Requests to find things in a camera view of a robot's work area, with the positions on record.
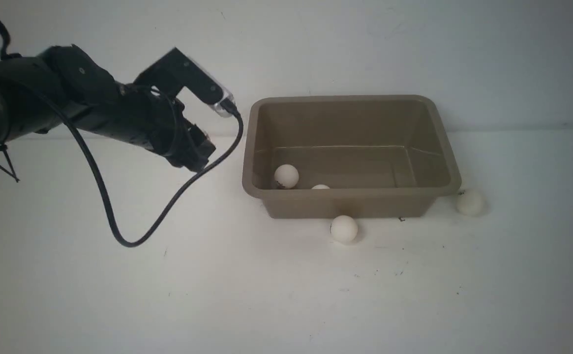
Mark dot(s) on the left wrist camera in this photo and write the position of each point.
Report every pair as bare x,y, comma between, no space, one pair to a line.
175,71

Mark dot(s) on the white ball with red logo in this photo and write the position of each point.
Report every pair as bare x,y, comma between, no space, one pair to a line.
286,176

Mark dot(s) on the white ball front of bin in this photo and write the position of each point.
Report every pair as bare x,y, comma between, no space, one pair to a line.
344,229

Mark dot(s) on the white ball right near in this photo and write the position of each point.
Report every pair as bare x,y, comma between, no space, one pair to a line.
470,202

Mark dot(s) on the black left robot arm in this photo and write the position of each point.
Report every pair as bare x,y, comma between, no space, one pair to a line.
63,76

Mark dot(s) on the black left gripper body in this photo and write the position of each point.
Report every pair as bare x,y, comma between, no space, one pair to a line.
145,118

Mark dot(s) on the tan plastic storage bin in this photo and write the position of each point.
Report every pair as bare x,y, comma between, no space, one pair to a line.
383,156

